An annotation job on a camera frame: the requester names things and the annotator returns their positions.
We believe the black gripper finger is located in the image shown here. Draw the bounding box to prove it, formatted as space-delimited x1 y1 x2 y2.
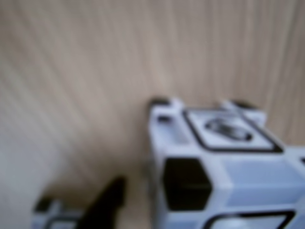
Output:
81 176 126 229

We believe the white cube crossed-loops symbol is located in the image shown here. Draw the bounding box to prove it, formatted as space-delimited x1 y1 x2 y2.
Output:
30 197 86 229

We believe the white cube lightning symbol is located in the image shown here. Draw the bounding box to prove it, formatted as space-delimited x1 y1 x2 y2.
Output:
146 96 305 229

